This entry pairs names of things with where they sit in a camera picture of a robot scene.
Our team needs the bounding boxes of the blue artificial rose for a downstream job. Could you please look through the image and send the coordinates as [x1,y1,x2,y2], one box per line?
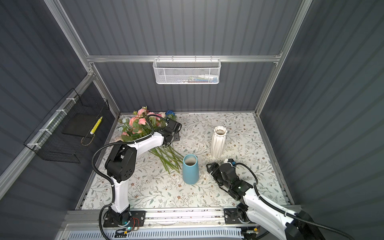
[166,110,177,121]

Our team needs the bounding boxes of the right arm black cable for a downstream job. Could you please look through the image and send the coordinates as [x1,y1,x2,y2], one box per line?
[233,161,356,240]

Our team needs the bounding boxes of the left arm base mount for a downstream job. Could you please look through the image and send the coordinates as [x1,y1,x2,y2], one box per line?
[103,210,147,228]

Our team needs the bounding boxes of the items in white basket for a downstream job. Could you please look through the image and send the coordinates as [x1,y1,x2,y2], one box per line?
[176,75,220,84]

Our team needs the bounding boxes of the yellow marker pen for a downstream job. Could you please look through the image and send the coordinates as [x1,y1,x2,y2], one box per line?
[90,117,103,135]

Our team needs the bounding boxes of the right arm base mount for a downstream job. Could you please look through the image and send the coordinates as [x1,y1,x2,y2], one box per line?
[224,208,250,225]

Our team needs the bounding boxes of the blue ceramic vase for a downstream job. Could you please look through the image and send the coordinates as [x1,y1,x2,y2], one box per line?
[182,154,200,185]

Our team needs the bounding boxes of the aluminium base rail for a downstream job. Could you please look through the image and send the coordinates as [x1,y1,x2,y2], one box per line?
[59,206,301,232]

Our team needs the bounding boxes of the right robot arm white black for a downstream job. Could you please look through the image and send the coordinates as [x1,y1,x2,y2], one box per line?
[206,159,325,240]

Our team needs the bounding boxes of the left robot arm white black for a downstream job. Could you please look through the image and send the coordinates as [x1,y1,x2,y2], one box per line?
[105,119,182,214]

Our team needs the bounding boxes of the white wire mesh basket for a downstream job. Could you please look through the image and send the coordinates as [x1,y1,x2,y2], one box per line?
[153,58,222,85]

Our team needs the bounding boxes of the white ribbed ceramic vase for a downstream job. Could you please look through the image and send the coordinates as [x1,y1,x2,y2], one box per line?
[211,126,227,159]

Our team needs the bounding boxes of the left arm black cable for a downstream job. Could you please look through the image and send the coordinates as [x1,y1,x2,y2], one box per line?
[91,113,169,240]

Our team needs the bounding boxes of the pile of artificial flowers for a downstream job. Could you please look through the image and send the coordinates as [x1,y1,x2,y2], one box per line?
[117,106,184,175]

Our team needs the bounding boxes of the black wire basket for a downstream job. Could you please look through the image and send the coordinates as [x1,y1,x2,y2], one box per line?
[24,92,114,164]

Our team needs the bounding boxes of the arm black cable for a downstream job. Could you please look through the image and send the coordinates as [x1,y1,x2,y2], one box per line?
[91,113,169,240]
[233,161,356,240]

